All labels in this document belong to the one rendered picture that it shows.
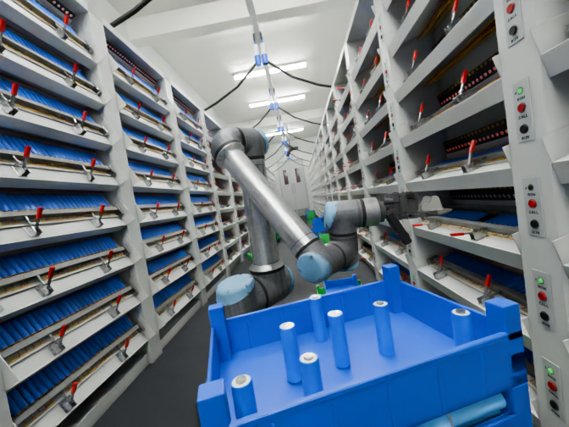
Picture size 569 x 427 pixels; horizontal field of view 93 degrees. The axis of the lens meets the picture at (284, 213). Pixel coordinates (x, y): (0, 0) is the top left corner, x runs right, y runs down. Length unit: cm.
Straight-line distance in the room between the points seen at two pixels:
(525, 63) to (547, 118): 12
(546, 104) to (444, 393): 57
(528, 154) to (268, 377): 65
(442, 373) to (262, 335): 24
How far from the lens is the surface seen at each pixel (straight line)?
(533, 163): 75
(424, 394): 31
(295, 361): 35
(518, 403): 39
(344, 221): 84
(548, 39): 76
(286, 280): 118
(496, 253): 89
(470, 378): 33
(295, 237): 78
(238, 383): 27
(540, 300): 81
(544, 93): 73
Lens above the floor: 69
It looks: 3 degrees down
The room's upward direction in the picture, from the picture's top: 9 degrees counter-clockwise
